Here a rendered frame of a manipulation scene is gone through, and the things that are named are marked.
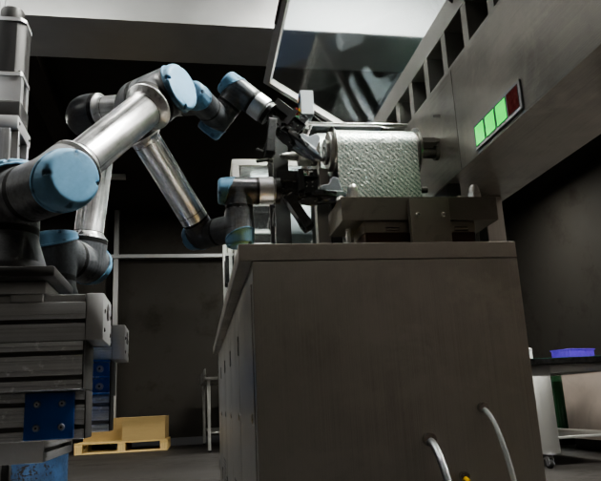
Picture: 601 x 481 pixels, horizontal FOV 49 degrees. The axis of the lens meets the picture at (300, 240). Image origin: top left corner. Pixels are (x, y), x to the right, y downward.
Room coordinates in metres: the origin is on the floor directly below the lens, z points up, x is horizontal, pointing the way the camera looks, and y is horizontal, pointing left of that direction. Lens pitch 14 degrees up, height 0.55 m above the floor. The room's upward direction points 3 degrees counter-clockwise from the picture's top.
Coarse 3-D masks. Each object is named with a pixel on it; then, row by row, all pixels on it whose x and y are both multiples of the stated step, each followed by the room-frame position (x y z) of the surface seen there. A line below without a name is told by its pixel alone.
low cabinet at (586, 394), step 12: (600, 372) 6.14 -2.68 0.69; (564, 384) 6.74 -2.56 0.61; (576, 384) 6.53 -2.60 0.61; (588, 384) 6.35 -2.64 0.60; (600, 384) 6.17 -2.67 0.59; (564, 396) 6.79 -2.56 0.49; (576, 396) 6.56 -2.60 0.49; (588, 396) 6.38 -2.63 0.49; (600, 396) 6.19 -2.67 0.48; (576, 408) 6.59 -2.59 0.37; (588, 408) 6.41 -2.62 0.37; (600, 408) 6.22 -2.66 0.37; (576, 420) 6.62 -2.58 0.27; (588, 420) 6.44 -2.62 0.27; (600, 420) 6.25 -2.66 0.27; (576, 444) 6.73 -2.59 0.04; (588, 444) 6.54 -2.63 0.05; (600, 444) 6.35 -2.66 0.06
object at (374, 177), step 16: (352, 160) 1.73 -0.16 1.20; (368, 160) 1.74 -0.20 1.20; (384, 160) 1.74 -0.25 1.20; (400, 160) 1.75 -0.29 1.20; (416, 160) 1.76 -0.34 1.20; (352, 176) 1.73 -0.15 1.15; (368, 176) 1.74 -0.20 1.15; (384, 176) 1.74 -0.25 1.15; (400, 176) 1.75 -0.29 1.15; (416, 176) 1.76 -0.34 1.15; (368, 192) 1.74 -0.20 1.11; (384, 192) 1.74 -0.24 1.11; (400, 192) 1.75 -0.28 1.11; (416, 192) 1.76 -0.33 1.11
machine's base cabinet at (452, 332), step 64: (256, 320) 1.43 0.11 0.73; (320, 320) 1.45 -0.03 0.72; (384, 320) 1.47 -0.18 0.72; (448, 320) 1.50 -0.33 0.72; (512, 320) 1.52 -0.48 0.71; (256, 384) 1.43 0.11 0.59; (320, 384) 1.45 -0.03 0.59; (384, 384) 1.47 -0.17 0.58; (448, 384) 1.49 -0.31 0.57; (512, 384) 1.52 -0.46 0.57; (256, 448) 1.46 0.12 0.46; (320, 448) 1.45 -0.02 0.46; (384, 448) 1.47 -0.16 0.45; (448, 448) 1.49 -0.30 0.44; (512, 448) 1.52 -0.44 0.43
